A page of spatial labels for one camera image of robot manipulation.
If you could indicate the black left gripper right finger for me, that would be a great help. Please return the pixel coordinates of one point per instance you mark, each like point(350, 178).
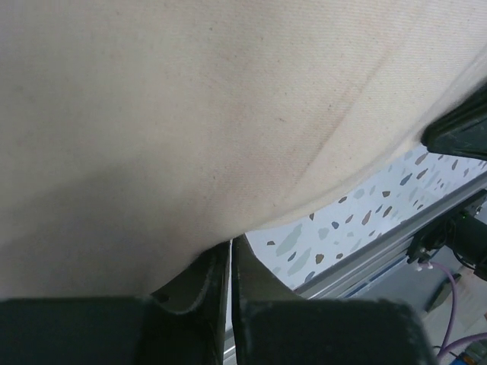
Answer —
point(274, 325)

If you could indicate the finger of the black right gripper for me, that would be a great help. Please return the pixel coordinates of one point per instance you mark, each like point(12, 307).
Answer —
point(462, 131)

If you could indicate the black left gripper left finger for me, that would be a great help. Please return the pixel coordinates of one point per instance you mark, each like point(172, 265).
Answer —
point(181, 323)

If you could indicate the beige cloth drape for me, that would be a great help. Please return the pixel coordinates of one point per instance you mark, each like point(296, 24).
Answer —
point(137, 134)

